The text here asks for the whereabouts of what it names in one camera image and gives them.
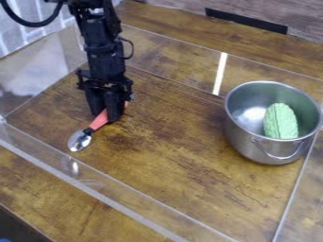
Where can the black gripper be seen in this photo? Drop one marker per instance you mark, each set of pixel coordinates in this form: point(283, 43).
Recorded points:
point(104, 79)

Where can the pink handled metal spoon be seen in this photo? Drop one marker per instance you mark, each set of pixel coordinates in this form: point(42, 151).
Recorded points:
point(80, 138)

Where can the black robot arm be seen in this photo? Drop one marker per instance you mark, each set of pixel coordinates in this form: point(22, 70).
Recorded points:
point(97, 22)

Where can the stainless steel pot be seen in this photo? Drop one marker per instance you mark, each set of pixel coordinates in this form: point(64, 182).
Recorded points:
point(245, 104)

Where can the green knitted toy vegetable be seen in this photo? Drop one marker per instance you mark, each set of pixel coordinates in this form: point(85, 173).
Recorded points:
point(280, 124)

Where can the black strip on wall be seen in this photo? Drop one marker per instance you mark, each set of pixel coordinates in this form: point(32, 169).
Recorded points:
point(247, 21)

